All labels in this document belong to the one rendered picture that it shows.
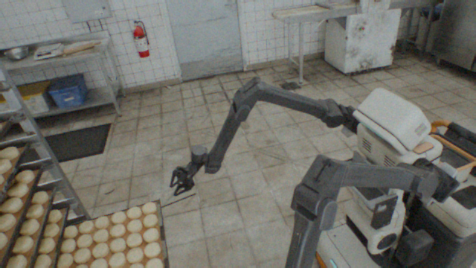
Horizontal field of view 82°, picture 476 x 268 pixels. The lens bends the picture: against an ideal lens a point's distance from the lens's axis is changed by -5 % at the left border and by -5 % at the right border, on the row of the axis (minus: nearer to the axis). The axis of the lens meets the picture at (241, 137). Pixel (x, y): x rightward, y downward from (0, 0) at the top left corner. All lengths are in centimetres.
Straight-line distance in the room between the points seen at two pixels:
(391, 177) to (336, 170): 23
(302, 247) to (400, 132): 51
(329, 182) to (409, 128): 45
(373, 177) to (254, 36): 405
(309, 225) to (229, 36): 411
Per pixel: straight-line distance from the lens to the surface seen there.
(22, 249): 97
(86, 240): 114
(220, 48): 462
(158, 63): 458
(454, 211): 142
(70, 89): 420
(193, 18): 447
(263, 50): 477
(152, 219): 108
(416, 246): 145
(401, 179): 88
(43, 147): 106
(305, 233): 69
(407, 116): 102
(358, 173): 73
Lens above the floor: 174
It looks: 34 degrees down
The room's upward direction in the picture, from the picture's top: 7 degrees counter-clockwise
